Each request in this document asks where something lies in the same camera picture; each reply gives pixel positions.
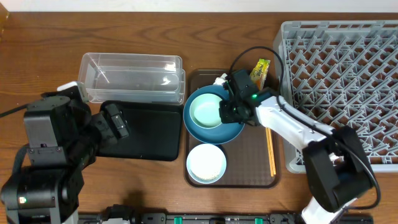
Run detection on mint green bowl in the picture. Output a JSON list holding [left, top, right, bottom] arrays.
[[189, 93, 222, 129]]

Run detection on dark blue plate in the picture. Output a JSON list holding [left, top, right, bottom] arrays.
[[183, 85, 244, 144]]

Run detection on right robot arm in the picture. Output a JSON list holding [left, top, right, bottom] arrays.
[[215, 70, 381, 223]]

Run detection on black rectangular tray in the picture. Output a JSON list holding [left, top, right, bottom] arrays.
[[98, 101, 183, 161]]

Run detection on wooden chopstick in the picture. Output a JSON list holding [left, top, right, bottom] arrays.
[[266, 128, 276, 177], [265, 128, 275, 177]]

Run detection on brown serving tray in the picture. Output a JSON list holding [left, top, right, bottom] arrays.
[[183, 68, 282, 189]]

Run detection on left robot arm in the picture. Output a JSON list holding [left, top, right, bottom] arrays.
[[1, 85, 129, 223]]

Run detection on white bowl light blue rim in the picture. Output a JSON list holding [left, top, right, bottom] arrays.
[[186, 144, 227, 184]]

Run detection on left wooden chopstick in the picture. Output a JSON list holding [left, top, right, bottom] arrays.
[[265, 128, 275, 177]]

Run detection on right wooden chopstick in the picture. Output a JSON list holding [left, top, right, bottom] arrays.
[[266, 128, 276, 177]]

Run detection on grey dishwasher rack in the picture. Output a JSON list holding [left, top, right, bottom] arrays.
[[274, 20, 397, 172]]

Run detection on green orange snack wrapper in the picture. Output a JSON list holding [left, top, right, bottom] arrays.
[[249, 58, 271, 90]]

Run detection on clear plastic bin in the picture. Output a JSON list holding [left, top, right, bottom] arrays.
[[78, 52, 185, 105]]

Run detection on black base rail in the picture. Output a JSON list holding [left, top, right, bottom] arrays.
[[77, 205, 374, 224]]

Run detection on crumpled white tissue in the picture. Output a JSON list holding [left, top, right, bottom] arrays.
[[213, 73, 228, 86]]

